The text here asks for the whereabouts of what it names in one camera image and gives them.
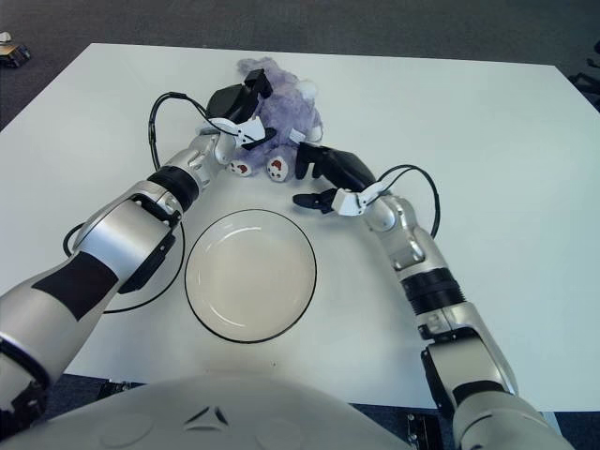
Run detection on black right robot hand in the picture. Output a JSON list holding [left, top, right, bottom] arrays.
[[292, 142, 376, 215]]

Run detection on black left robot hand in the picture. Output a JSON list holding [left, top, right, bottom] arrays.
[[205, 67, 278, 152]]

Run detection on purple plush bear doll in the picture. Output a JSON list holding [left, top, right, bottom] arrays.
[[228, 56, 324, 183]]

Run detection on white plate with black rim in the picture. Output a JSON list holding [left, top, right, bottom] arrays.
[[184, 208, 321, 344]]

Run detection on white right wrist connector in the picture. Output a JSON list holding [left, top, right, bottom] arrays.
[[330, 180, 393, 218]]

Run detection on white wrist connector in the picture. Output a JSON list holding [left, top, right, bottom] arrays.
[[201, 116, 266, 145], [330, 180, 393, 218]]

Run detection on white left wrist connector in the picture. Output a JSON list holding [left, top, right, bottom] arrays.
[[201, 116, 266, 145]]

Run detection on black and yellow box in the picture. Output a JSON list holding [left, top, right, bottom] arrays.
[[0, 42, 32, 69]]

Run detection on black office chair base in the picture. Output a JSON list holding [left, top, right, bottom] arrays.
[[566, 55, 600, 107]]

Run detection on grey robot torso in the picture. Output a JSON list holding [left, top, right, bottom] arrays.
[[0, 374, 409, 450]]

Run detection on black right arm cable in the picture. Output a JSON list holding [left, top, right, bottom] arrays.
[[372, 163, 442, 238]]

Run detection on metal bracket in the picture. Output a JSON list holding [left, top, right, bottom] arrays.
[[405, 412, 442, 449]]

